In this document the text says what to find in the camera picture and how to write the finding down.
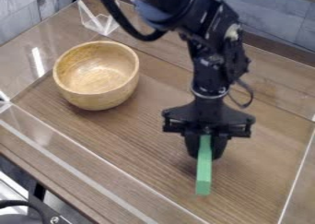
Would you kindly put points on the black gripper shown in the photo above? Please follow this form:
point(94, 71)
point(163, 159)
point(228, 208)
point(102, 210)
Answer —
point(207, 117)

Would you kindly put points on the green rectangular block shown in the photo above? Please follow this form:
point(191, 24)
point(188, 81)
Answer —
point(204, 166)

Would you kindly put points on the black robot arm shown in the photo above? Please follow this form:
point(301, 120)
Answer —
point(208, 25)

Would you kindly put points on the wooden bowl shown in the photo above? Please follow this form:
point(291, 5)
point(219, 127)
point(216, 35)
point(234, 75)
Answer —
point(96, 74)

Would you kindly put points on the clear acrylic front wall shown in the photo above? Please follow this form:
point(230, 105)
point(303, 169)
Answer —
point(107, 194)

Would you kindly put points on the clear acrylic corner bracket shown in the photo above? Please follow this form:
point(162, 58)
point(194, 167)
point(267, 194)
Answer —
point(102, 23)

